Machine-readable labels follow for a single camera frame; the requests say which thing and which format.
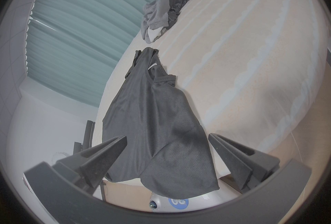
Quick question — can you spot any blue-green curtain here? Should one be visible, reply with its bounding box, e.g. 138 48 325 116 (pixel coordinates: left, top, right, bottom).
26 0 166 108

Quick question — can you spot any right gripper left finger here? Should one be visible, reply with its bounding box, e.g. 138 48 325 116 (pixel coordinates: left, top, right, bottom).
56 135 128 193

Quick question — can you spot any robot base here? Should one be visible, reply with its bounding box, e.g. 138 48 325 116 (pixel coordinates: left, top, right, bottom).
148 188 220 212

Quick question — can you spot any pile of clothes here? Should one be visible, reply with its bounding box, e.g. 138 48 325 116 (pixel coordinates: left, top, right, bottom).
140 0 221 43

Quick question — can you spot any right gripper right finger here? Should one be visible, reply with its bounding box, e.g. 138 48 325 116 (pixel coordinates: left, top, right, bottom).
208 133 280 193

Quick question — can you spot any black T-shirt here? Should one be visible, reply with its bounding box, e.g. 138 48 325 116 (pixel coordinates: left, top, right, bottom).
102 47 220 199

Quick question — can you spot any bed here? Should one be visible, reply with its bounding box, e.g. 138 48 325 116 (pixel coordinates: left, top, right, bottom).
92 0 330 187

